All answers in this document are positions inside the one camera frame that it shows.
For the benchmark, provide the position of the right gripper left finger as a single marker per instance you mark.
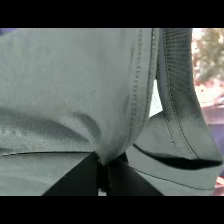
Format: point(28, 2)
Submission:
point(80, 180)

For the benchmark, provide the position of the dark grey garment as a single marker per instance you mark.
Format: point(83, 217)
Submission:
point(66, 86)

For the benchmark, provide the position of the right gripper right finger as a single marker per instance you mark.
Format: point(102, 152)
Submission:
point(128, 181)

